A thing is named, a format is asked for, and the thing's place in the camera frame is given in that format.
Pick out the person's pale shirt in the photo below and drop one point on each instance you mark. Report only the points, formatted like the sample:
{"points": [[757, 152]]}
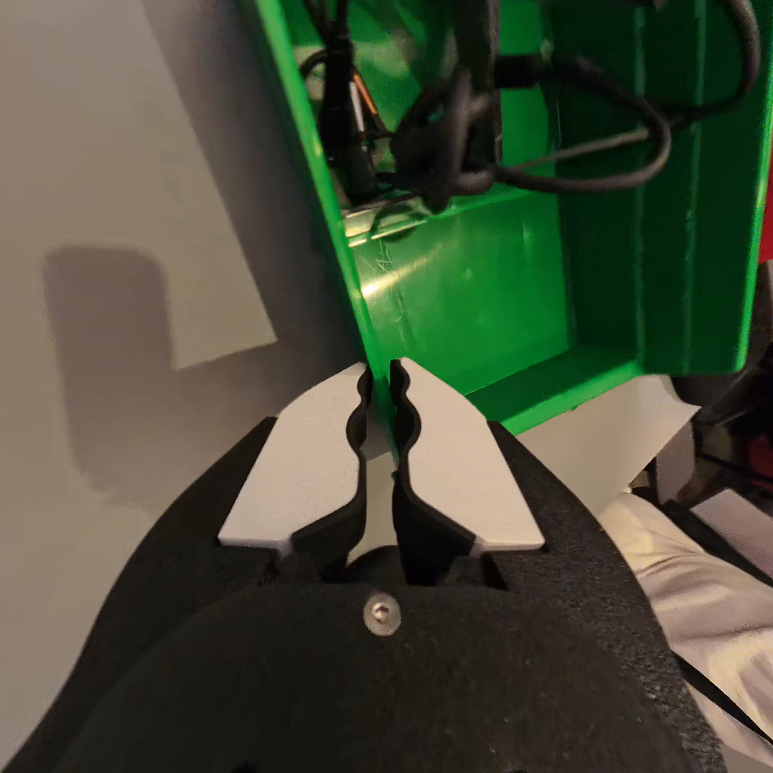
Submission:
{"points": [[694, 592]]}

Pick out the green plastic bin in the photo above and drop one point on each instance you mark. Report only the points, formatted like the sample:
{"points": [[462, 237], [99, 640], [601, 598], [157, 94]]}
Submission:
{"points": [[483, 290]]}

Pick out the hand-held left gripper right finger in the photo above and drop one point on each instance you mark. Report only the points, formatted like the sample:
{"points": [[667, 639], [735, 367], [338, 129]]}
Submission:
{"points": [[465, 483]]}

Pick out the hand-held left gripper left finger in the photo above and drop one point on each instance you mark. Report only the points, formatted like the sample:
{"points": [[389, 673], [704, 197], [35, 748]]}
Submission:
{"points": [[302, 477]]}

